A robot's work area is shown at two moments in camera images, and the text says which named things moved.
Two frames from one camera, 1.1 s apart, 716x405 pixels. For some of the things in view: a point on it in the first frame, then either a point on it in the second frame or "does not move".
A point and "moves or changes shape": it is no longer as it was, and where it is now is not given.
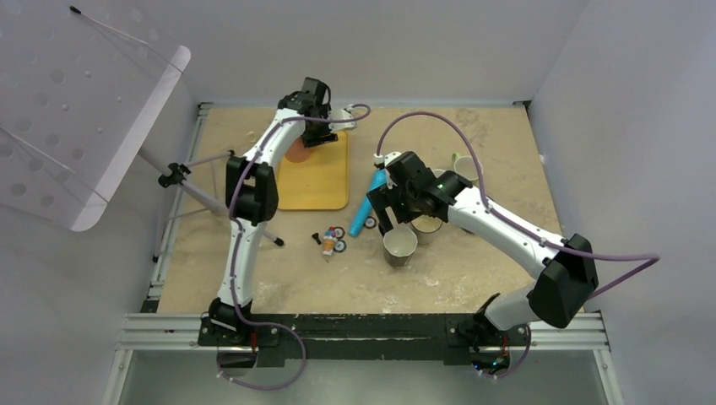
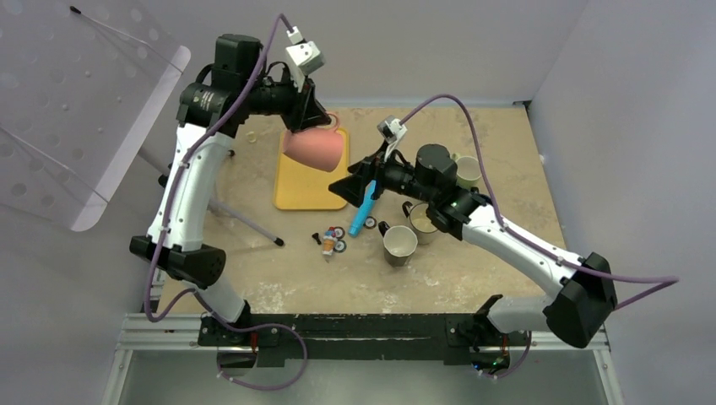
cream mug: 425,228 does not move
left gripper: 326,136 → 314,114
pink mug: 297,152 moves or changes shape
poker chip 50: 340,246 does not move
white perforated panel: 84,86 does not move
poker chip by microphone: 370,222 does not move
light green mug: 465,168 does not move
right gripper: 384,197 → 353,187
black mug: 399,243 does not move
